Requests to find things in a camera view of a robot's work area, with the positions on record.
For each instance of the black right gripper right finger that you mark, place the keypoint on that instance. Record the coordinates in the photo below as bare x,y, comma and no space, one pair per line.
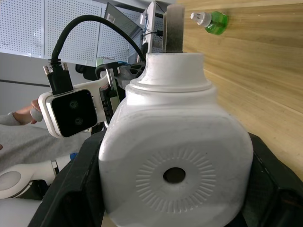
272,189

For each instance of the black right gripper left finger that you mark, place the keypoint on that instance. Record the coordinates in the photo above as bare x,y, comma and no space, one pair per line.
71,189

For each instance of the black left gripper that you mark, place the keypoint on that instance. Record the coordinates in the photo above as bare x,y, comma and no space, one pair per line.
109,106

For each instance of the green liquid bottle white cap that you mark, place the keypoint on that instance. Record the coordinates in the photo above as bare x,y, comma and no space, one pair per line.
214,22

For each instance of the bystander bare hand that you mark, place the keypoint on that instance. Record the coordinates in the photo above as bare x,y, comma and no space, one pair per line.
36,111

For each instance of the grey perforated plastic piece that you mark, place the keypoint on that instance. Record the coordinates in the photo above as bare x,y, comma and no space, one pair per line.
132,71

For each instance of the dark computer monitor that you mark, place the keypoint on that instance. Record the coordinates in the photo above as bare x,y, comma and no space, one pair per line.
123,21

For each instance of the white perforated pegboard panel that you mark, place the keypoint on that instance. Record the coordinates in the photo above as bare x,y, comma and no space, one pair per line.
26,26

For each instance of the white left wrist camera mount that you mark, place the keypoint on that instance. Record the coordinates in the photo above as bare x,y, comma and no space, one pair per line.
71,113

